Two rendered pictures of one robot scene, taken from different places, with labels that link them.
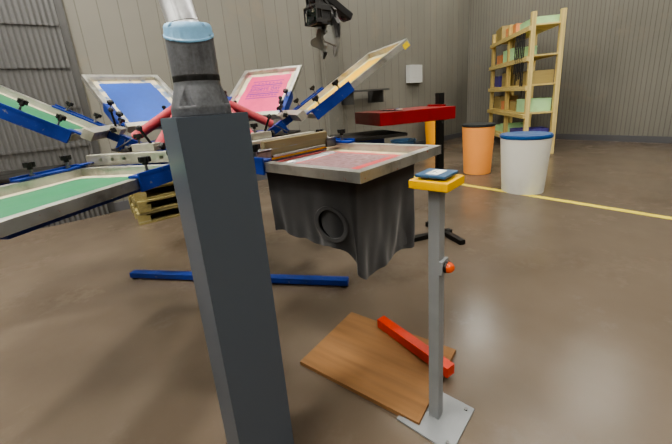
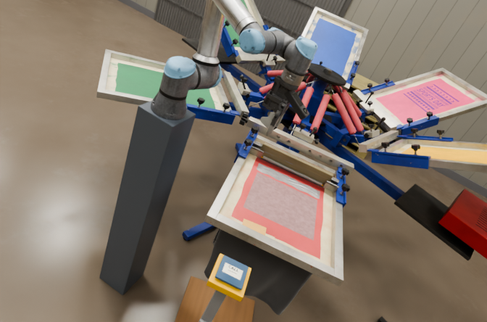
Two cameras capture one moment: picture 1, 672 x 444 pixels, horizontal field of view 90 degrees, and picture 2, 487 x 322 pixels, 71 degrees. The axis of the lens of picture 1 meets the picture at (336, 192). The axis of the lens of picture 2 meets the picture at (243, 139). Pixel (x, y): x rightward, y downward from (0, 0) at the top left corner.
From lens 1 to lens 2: 1.19 m
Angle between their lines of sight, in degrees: 49
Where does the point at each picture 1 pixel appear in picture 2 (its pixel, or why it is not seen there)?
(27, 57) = not seen: outside the picture
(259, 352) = (127, 233)
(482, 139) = not seen: outside the picture
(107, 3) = not seen: outside the picture
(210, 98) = (161, 106)
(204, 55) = (170, 85)
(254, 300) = (135, 211)
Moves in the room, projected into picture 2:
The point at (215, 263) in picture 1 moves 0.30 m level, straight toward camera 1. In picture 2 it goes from (127, 178) to (61, 200)
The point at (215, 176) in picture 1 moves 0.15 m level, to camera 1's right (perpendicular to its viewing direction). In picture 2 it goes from (143, 143) to (151, 165)
